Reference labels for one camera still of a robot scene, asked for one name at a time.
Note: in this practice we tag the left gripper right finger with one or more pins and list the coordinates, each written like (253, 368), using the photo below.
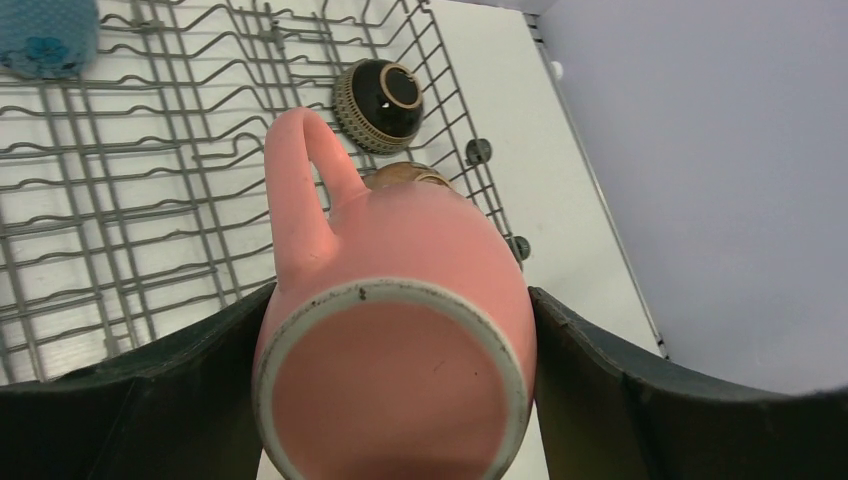
(609, 409)

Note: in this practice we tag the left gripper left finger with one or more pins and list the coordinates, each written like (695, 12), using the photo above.
(177, 408)

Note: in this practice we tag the pink cup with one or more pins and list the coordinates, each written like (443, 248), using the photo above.
(399, 341)

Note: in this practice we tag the brown speckled cream bowl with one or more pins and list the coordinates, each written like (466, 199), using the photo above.
(402, 172)

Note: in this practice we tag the dark patterned cream bowl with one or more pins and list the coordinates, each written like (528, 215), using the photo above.
(379, 105)

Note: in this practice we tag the blue mug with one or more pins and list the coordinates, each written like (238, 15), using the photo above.
(49, 39)

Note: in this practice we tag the grey wire dish rack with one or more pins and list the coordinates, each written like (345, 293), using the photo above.
(133, 198)

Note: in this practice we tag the aluminium rail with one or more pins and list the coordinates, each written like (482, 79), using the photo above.
(532, 21)

